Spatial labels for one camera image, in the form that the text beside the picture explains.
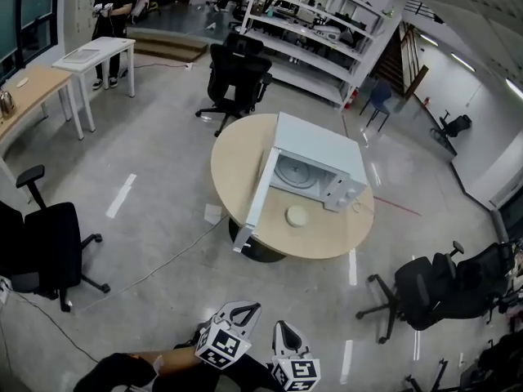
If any blue chair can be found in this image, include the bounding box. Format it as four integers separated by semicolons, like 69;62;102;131
359;78;394;132

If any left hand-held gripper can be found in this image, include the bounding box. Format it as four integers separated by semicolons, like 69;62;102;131
194;301;263;370

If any cream round bowl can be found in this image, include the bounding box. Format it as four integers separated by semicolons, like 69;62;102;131
284;204;310;228

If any black mesh office chair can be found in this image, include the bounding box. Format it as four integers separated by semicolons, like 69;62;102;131
194;33;274;138

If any white floor cable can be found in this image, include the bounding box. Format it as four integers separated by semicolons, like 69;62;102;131
77;214;230;314

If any flat grey tray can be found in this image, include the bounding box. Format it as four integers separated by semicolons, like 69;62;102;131
63;48;101;65

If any white rectangular table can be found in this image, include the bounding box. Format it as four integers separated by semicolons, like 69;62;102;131
51;37;136;140

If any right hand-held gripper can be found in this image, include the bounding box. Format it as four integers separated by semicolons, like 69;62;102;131
271;320;322;392

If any person's left forearm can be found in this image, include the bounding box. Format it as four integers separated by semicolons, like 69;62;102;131
136;345;204;383

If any round wooden table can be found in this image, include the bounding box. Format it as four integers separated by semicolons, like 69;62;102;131
210;113;376;264

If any white storage shelf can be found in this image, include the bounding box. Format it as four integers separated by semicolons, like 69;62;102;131
239;0;404;110

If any thin grey cable loop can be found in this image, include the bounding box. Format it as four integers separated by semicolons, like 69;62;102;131
350;199;376;221

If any person's black printed shirt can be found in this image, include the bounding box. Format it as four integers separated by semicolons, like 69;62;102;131
73;352;287;392

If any dark framed window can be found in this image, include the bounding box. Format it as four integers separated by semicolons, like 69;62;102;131
0;0;60;82

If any white microwave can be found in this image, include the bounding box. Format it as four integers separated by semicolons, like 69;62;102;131
232;111;369;255

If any black floor cable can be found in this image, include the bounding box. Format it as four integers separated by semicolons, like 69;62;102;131
0;287;101;365

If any silver kettle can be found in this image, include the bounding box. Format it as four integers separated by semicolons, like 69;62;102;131
0;89;16;118

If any staircase with railing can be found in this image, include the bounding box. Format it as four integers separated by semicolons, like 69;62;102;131
374;0;445;101

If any long wooden desk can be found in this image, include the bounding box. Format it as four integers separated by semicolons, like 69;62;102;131
0;64;75;179

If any white paper sheet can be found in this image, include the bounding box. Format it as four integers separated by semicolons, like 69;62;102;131
203;203;224;225

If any wooden platform step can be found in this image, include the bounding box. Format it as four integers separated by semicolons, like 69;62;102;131
126;29;210;63

